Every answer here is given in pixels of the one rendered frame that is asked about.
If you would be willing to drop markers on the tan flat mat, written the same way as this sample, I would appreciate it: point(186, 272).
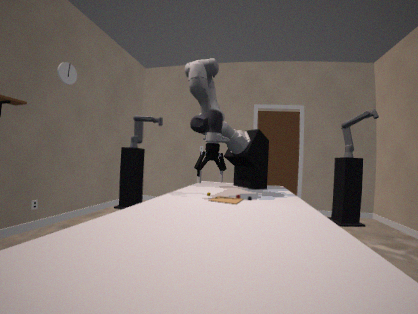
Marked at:
point(225, 199)

